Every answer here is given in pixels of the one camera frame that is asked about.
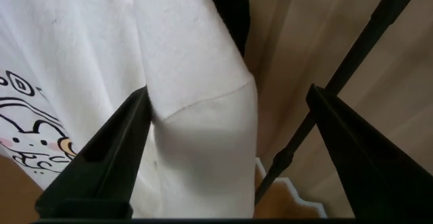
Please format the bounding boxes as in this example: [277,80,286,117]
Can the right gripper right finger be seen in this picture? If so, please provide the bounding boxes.
[306,83,433,221]

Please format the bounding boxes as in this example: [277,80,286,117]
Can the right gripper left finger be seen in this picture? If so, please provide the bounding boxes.
[35,85,154,219]

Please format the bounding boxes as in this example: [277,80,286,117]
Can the white garment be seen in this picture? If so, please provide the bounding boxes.
[0,0,260,219]

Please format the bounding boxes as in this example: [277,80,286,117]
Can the black shorts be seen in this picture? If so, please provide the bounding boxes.
[202,0,252,58]

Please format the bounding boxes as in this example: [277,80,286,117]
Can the black clothes rack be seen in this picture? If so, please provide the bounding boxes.
[253,0,433,205]

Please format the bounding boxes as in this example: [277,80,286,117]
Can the beige curtain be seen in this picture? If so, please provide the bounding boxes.
[242,0,433,218]

